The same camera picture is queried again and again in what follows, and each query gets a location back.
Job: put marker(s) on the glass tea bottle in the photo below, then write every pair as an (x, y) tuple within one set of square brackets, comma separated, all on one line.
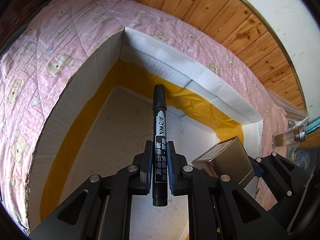
[(290, 137)]

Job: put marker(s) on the white cardboard box yellow tape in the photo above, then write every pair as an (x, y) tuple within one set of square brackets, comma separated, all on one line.
[(104, 115)]

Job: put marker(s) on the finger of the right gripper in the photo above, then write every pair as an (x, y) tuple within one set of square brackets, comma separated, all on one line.
[(285, 180)]

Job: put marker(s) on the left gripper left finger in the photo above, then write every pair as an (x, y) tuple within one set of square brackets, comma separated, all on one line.
[(100, 208)]

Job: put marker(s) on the black marker pen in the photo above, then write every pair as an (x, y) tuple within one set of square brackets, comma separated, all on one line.
[(159, 151)]

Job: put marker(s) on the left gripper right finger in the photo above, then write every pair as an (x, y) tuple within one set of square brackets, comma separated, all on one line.
[(219, 208)]

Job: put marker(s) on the gold metal tin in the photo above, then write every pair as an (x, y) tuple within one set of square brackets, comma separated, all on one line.
[(226, 158)]

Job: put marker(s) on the pink bear quilt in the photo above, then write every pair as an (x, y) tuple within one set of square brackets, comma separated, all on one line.
[(57, 42)]

